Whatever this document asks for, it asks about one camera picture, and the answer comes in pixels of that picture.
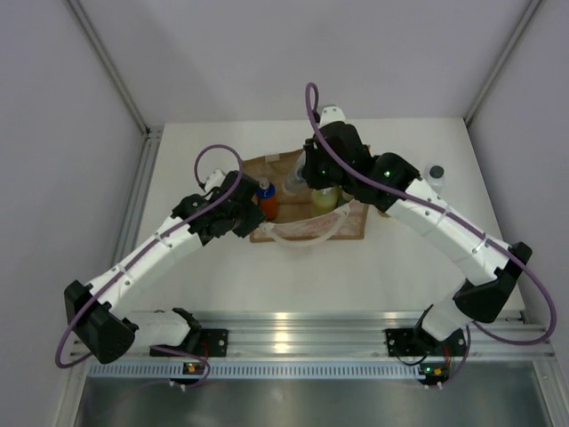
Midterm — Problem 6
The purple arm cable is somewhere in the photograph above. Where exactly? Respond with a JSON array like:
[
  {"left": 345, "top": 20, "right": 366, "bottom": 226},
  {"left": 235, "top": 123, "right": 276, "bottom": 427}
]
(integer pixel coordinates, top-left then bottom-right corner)
[
  {"left": 53, "top": 144, "right": 244, "bottom": 369},
  {"left": 304, "top": 82, "right": 559, "bottom": 343}
]

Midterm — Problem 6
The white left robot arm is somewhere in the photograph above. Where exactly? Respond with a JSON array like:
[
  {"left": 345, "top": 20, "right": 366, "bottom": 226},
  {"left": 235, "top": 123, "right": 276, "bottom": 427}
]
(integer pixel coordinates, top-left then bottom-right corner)
[{"left": 64, "top": 169, "right": 265, "bottom": 364}]

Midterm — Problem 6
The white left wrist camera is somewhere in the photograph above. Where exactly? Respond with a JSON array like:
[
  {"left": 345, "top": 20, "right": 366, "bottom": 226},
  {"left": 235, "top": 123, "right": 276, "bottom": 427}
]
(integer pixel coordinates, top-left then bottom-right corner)
[{"left": 203, "top": 168, "right": 226, "bottom": 193}]

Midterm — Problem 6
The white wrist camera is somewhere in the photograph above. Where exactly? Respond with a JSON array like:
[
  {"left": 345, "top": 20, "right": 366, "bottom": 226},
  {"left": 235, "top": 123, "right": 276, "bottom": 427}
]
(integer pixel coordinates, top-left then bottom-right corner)
[
  {"left": 203, "top": 168, "right": 226, "bottom": 193},
  {"left": 319, "top": 105, "right": 346, "bottom": 128}
]

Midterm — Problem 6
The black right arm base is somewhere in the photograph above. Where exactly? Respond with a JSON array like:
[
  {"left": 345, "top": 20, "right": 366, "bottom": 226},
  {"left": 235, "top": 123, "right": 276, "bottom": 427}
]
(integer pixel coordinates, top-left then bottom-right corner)
[{"left": 384, "top": 327, "right": 467, "bottom": 359}]

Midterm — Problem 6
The light green lotion bottle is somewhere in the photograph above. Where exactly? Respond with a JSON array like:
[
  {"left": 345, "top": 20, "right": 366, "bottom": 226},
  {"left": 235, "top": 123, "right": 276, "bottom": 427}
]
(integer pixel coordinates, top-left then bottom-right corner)
[{"left": 310, "top": 187, "right": 340, "bottom": 217}]

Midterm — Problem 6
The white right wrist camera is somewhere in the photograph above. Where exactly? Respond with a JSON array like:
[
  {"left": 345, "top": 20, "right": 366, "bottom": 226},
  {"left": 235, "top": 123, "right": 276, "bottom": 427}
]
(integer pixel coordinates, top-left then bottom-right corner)
[{"left": 319, "top": 105, "right": 346, "bottom": 128}]

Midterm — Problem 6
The orange bottle with blue cap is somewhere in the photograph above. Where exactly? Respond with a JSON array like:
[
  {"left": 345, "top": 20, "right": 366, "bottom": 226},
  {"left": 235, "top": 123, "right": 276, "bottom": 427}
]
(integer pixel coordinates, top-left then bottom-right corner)
[{"left": 256, "top": 177, "right": 278, "bottom": 222}]

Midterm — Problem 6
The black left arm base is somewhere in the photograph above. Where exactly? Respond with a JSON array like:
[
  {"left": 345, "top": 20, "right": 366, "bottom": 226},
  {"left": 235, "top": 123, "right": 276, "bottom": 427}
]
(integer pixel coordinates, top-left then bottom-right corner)
[{"left": 149, "top": 328, "right": 229, "bottom": 359}]

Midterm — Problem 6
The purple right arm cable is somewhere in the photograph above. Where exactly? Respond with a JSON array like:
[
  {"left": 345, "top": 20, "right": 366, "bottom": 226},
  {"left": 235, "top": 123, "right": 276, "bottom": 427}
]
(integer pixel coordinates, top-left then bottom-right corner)
[{"left": 304, "top": 82, "right": 559, "bottom": 343}]

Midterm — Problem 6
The white bottle with grey cap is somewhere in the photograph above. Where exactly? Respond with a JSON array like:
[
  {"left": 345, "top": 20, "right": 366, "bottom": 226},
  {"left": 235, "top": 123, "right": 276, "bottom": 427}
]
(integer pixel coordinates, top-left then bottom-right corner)
[{"left": 422, "top": 164, "right": 445, "bottom": 194}]

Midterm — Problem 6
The aluminium mounting rail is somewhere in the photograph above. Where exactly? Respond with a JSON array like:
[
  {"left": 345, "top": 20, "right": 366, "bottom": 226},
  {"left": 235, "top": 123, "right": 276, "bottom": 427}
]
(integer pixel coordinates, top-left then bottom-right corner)
[{"left": 89, "top": 311, "right": 555, "bottom": 387}]

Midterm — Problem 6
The burlap canvas tote bag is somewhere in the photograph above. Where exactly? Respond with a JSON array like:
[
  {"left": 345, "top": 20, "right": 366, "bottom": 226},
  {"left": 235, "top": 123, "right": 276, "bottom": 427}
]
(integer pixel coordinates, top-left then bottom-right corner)
[{"left": 244, "top": 149, "right": 368, "bottom": 247}]

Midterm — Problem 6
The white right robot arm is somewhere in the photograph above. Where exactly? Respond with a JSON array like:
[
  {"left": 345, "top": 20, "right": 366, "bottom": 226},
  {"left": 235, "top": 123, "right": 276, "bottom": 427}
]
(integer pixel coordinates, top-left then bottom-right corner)
[{"left": 301, "top": 120, "right": 532, "bottom": 353}]

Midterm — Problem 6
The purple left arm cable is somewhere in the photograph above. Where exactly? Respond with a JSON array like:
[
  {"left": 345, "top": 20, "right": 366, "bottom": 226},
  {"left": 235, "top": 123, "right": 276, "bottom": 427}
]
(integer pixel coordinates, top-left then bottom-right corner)
[{"left": 53, "top": 144, "right": 244, "bottom": 369}]

